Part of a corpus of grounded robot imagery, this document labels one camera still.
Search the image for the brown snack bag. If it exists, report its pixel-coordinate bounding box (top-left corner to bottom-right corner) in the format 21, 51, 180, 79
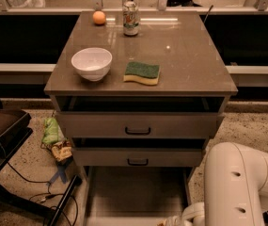
51, 140, 72, 162

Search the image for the blue tape on floor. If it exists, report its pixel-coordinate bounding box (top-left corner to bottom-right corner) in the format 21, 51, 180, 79
47, 165, 67, 186

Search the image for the soda can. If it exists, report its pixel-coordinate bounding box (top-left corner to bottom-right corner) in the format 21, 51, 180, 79
123, 1, 139, 36

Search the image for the black floor cable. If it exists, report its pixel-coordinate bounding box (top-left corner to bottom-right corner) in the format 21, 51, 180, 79
7, 162, 79, 226

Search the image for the green chip bag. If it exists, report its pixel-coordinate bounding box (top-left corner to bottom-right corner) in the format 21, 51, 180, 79
41, 117, 59, 145

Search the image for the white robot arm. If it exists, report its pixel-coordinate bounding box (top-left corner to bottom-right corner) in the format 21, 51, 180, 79
164, 142, 268, 226

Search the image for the white bowl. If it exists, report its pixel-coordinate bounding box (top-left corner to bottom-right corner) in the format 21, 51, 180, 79
71, 47, 112, 82

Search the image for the grey drawer cabinet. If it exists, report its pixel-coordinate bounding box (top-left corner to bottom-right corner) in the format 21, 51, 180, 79
43, 10, 239, 186

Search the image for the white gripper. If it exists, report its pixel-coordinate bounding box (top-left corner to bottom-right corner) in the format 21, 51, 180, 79
166, 202, 205, 226

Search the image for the black stand with tray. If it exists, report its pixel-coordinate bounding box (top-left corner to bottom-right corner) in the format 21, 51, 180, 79
0, 100, 82, 226

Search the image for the orange ball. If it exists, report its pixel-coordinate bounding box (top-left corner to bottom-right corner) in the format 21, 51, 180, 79
92, 11, 106, 25

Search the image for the grey drawer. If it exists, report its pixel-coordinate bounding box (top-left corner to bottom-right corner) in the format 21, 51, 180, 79
71, 148, 202, 167
55, 112, 224, 138
83, 167, 190, 226

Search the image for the green yellow sponge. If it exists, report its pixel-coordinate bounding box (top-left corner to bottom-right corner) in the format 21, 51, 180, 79
123, 61, 160, 86

